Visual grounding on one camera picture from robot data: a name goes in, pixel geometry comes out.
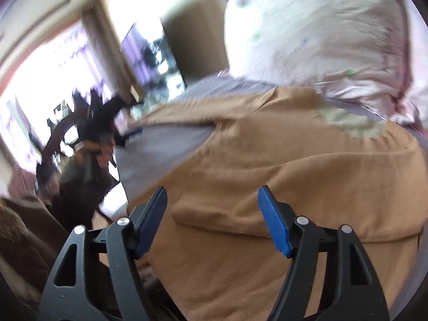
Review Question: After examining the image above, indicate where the white floral pillow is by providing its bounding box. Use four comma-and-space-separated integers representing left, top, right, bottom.
223, 0, 427, 131

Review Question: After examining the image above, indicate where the black flat television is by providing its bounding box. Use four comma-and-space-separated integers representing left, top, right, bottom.
121, 20, 186, 104

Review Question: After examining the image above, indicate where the lilac bed sheet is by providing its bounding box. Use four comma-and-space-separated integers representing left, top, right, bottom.
115, 75, 427, 317

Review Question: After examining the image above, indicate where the tan fleece garment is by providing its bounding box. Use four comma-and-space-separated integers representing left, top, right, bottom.
137, 88, 427, 320

